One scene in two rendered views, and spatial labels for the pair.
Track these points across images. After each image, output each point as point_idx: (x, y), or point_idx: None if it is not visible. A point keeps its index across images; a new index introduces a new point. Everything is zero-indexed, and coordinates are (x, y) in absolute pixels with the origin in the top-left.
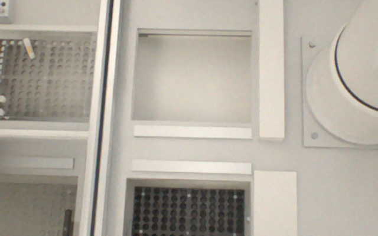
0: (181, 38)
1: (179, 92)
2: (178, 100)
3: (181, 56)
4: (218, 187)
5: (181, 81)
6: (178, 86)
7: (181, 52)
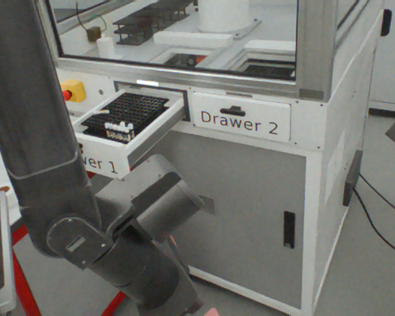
0: (147, 88)
1: (176, 92)
2: (180, 93)
3: (156, 89)
4: None
5: (171, 91)
6: (173, 92)
7: (154, 89)
